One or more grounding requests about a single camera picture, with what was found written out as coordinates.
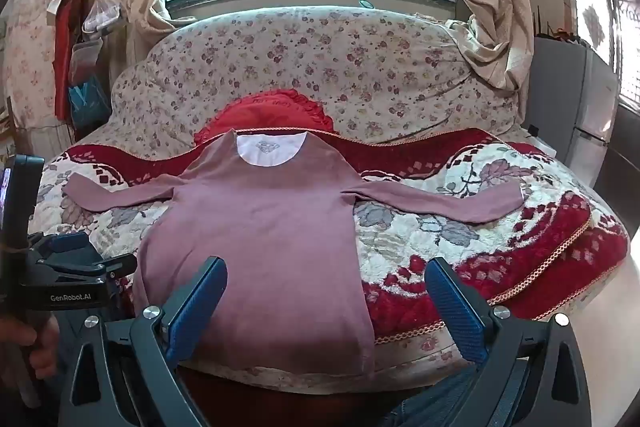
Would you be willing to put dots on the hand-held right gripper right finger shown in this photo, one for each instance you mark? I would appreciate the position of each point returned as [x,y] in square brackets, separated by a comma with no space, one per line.
[454,309]

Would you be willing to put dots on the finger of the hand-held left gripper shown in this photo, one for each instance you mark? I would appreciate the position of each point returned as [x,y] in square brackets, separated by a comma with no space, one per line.
[70,241]
[85,268]

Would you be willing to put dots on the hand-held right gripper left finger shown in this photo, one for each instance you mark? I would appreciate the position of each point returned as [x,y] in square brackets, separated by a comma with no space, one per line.
[196,307]

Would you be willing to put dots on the dusty pink long-sleeve top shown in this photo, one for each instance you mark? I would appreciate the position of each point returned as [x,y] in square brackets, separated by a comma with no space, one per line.
[270,227]

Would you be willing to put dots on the person's left hand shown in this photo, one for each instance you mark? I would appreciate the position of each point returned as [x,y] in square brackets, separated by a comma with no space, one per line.
[42,347]

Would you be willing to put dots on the red and white floral blanket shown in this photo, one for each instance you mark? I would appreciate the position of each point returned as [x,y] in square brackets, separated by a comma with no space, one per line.
[425,227]

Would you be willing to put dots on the person's jeans leg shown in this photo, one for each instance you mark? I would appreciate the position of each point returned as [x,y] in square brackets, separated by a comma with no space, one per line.
[430,402]

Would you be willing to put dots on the blue plastic bag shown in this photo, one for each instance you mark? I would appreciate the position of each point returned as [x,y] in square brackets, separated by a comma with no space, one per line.
[89,102]

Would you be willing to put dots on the dark red cloth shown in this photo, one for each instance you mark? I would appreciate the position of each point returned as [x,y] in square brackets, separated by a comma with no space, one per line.
[300,404]

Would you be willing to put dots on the red hanging cloth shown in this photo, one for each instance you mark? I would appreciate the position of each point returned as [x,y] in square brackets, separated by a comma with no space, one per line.
[65,52]

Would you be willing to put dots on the floral hanging cloth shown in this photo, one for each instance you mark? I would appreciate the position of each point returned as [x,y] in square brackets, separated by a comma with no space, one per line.
[30,47]

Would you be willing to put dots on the red ruffled pillow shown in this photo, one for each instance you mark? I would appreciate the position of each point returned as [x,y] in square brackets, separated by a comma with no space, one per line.
[270,109]

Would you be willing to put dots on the clear plastic bag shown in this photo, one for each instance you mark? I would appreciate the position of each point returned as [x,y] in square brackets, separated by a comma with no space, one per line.
[102,14]

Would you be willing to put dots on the grey refrigerator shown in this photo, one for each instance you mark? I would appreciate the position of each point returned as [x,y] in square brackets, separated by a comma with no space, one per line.
[575,97]

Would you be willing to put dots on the small round green object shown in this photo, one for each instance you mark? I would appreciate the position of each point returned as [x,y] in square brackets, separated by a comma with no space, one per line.
[366,3]

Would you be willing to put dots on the side window with grille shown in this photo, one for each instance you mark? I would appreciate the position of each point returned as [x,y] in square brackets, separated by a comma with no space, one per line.
[595,7]

